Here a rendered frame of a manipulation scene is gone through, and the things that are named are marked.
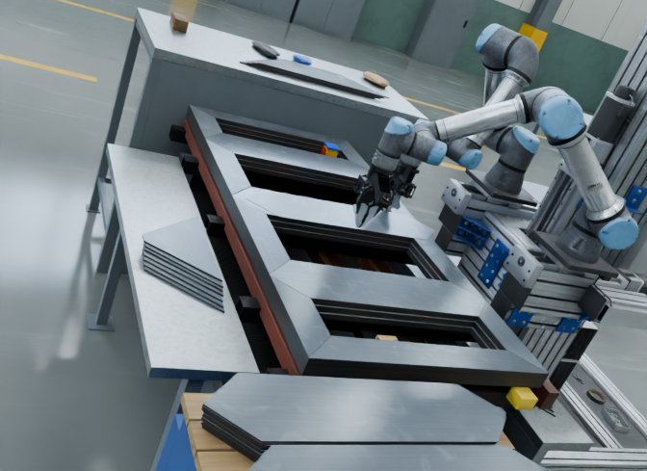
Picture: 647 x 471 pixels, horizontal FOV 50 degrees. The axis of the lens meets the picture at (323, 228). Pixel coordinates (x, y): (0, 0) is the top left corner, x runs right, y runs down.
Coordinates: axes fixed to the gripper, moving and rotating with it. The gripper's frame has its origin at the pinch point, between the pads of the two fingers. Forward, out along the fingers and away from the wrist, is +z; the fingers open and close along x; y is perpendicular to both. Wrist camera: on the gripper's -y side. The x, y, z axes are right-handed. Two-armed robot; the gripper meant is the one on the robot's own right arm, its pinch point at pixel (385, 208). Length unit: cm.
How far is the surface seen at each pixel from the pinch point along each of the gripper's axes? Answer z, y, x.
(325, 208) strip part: 0.7, 7.7, -27.5
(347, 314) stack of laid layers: 4, 64, -41
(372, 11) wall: 45, -866, 402
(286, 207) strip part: 0.7, 12.3, -43.8
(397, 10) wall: 31, -864, 444
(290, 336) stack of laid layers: 3, 77, -62
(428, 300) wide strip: 0, 58, -12
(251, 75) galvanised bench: -16, -71, -40
